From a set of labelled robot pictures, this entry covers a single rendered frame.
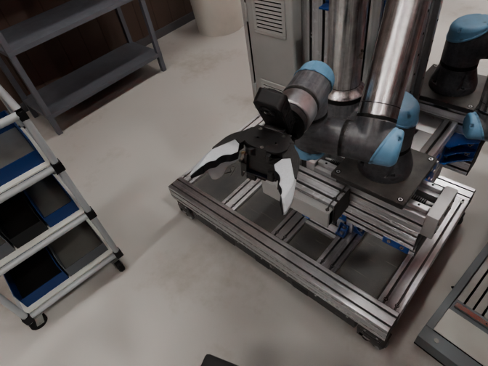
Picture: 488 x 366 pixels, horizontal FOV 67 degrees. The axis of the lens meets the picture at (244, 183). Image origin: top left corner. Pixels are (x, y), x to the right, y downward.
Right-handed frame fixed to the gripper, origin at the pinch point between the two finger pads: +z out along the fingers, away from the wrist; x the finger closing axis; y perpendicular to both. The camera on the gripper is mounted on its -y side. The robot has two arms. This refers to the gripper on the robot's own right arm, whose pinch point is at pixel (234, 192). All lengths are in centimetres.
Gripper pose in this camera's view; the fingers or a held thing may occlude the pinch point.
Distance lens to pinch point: 51.2
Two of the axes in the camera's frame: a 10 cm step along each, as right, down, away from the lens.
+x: -8.9, -3.4, 3.0
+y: 0.1, 6.4, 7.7
